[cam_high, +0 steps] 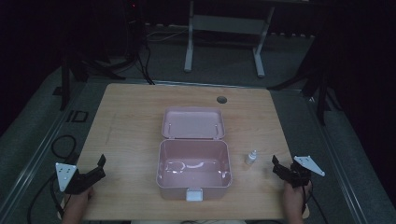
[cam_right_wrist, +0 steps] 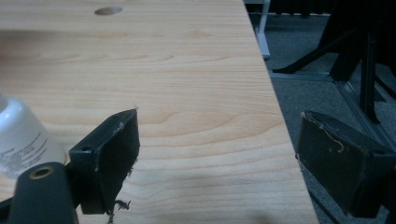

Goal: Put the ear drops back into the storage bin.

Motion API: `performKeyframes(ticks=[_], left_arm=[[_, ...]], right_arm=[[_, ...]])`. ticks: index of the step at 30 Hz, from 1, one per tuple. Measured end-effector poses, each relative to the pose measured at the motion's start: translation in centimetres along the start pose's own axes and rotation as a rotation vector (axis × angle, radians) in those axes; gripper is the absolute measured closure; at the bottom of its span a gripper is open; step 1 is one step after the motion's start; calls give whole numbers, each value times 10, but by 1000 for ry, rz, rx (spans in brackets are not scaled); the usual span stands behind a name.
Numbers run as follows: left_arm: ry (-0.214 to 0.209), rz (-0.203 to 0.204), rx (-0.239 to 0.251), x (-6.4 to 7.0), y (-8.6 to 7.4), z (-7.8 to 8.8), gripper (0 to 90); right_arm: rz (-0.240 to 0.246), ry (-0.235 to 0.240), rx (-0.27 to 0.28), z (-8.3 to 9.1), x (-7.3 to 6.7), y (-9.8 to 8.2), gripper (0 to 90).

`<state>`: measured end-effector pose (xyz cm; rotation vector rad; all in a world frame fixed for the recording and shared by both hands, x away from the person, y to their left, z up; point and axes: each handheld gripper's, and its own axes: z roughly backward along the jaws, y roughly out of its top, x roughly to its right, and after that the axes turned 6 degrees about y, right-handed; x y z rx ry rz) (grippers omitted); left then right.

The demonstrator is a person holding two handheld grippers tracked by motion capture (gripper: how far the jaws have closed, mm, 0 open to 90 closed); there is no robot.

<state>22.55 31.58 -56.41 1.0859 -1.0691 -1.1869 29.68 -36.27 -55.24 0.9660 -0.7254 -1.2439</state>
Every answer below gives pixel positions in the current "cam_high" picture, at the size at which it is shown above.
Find person's right hand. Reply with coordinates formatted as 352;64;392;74
282;180;313;207

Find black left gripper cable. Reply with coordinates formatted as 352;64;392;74
26;172;68;224

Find white floor cable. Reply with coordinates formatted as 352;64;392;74
145;29;190;44

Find small white dropper bottle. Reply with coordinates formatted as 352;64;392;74
245;149;258;166

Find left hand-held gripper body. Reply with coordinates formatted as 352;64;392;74
55;161;100;196

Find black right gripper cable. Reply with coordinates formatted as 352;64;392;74
299;183;330;224

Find open pink plastic box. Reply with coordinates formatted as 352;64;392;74
155;105;233;203

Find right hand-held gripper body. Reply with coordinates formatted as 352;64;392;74
289;155;326;189

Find black tripod stand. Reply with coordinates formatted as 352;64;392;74
59;54;127;112
266;59;342;126

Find white metal stand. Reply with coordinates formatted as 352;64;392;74
183;0;276;78

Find black hanging cables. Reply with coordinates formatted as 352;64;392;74
124;18;156;86

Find person's left hand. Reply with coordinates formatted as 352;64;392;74
68;186;96;208

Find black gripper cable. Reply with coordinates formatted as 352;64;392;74
299;183;330;224
26;172;68;224

